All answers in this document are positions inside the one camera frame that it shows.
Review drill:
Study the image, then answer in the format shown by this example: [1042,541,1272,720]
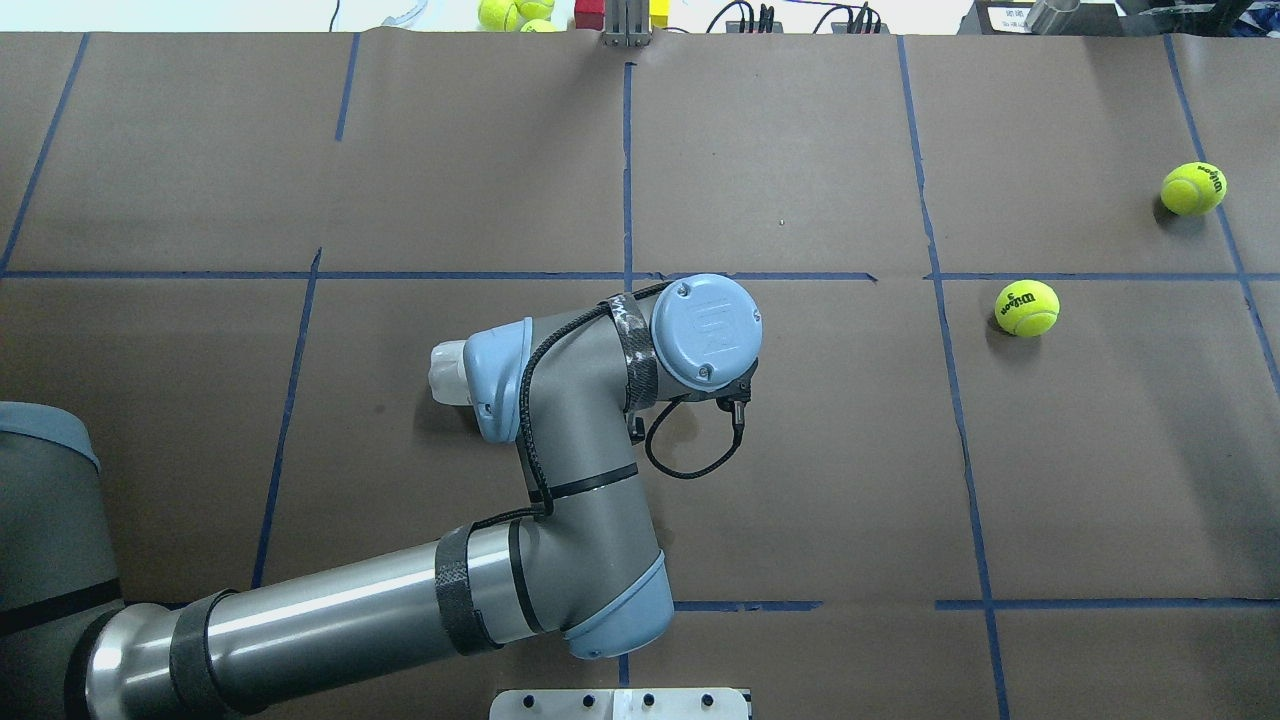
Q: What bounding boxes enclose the yellow-green tennis ball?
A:
[993,279,1061,338]
[1158,161,1229,217]

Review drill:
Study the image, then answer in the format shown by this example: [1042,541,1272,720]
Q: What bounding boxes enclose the clear Wilson ball can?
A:
[428,340,471,407]

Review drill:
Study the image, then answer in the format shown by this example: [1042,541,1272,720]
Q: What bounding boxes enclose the grey robot arm holding can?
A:
[3,278,612,603]

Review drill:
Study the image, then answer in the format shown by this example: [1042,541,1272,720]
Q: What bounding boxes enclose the tennis balls pile background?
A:
[477,0,559,33]

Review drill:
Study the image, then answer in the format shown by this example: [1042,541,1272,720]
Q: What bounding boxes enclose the red block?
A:
[573,0,605,31]

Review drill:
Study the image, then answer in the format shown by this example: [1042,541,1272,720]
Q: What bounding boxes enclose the yellow block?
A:
[648,0,671,28]

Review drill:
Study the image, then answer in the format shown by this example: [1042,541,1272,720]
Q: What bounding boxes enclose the black braided cable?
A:
[470,283,753,530]

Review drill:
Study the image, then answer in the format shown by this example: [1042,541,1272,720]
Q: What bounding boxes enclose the grey metal bracket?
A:
[602,0,652,47]

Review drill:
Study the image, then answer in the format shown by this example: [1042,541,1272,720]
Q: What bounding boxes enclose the white metal mount base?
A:
[488,687,755,719]

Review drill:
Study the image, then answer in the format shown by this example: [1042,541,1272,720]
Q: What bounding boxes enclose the black power strip cables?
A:
[707,0,884,36]

